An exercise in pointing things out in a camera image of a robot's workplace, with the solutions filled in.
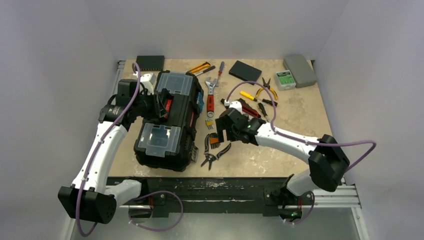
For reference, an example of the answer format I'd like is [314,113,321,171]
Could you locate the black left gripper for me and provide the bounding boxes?
[132,90,167,120]

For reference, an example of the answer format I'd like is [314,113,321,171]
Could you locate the black plastic toolbox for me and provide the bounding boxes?
[133,70,204,172]

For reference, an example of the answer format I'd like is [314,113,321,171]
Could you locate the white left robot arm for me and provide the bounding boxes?
[57,79,172,224]

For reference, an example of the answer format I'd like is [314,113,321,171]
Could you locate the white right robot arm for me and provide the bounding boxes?
[215,108,350,204]

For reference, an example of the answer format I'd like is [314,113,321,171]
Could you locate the black orange hex key holder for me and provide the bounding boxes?
[204,132,221,154]

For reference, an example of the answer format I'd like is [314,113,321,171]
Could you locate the black yellow screwdriver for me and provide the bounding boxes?
[257,102,270,122]

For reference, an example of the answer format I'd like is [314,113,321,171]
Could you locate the black flat box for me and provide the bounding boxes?
[228,60,262,86]

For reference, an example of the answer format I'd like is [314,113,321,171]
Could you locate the yellow utility knife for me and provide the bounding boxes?
[187,61,211,74]

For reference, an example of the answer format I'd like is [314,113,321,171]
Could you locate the red blue screwdriver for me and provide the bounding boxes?
[218,61,225,77]

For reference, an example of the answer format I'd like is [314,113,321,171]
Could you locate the green labelled clear box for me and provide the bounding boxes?
[274,70,296,91]

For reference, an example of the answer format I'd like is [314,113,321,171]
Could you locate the grey plastic case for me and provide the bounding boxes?
[283,54,317,88]

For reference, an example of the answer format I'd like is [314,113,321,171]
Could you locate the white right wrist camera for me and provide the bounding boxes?
[221,99,243,114]

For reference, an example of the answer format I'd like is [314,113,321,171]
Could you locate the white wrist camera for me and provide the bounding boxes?
[221,99,243,114]
[140,72,157,95]

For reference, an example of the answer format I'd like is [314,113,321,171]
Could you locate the red black handled tool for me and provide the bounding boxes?
[238,98,262,118]

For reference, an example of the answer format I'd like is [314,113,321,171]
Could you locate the red handled adjustable wrench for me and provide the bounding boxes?
[205,77,218,118]

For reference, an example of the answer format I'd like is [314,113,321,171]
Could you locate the black handled pliers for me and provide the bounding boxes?
[200,143,232,171]

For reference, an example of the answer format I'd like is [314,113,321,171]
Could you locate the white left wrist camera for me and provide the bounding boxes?
[140,72,157,95]

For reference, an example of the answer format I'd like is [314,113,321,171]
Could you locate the yellow handled screwdriver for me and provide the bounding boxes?
[240,91,278,107]

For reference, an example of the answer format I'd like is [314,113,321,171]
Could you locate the black network switch box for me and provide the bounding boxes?
[136,55,165,72]

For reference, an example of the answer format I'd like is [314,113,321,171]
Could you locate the yellow handled pliers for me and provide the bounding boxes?
[255,77,279,100]

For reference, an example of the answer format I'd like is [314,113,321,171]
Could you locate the aluminium rail frame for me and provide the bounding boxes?
[281,185,371,240]

